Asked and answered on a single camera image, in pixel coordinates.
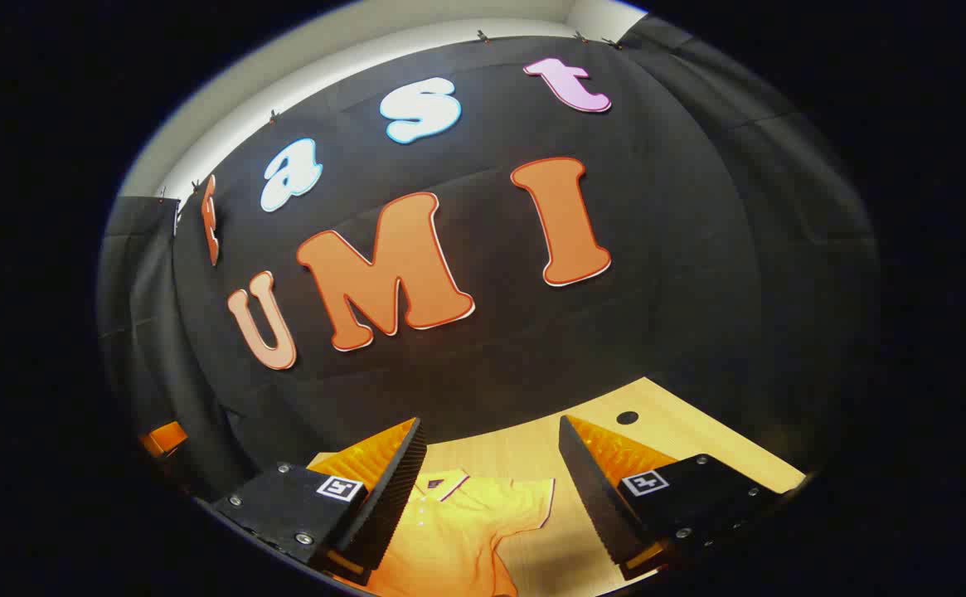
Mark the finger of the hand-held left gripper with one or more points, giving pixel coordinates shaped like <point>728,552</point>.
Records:
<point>164,437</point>

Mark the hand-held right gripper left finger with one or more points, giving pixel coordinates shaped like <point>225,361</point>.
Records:
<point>395,497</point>

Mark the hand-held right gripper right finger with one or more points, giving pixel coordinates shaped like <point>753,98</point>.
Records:
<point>594,497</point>

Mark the orange T-shirt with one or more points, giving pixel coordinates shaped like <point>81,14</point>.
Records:
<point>458,531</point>

